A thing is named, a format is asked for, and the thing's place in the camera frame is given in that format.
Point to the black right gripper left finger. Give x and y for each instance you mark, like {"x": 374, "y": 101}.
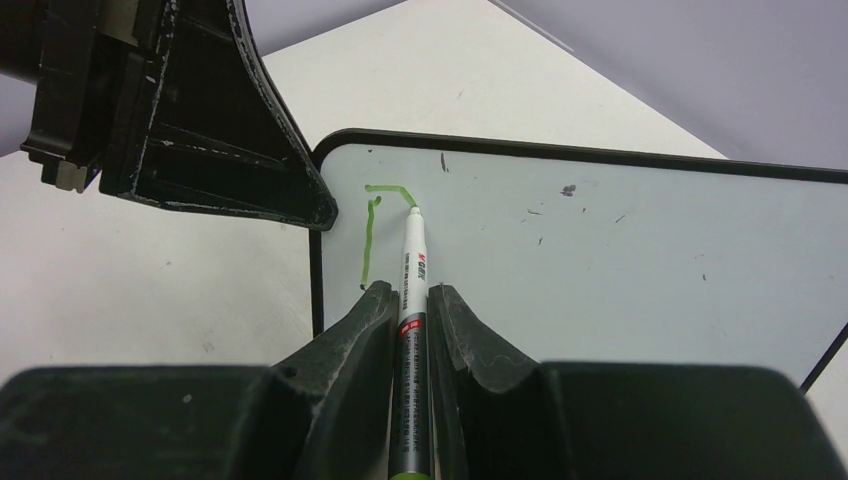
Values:
{"x": 321, "y": 413}

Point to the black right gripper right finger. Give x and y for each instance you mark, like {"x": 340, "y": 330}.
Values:
{"x": 501, "y": 415}

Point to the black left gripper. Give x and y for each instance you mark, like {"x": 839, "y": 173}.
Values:
{"x": 163, "y": 103}

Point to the silver marker pen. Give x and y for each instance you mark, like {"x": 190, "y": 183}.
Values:
{"x": 410, "y": 441}

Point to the black framed small whiteboard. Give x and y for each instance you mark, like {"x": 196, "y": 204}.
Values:
{"x": 576, "y": 253}

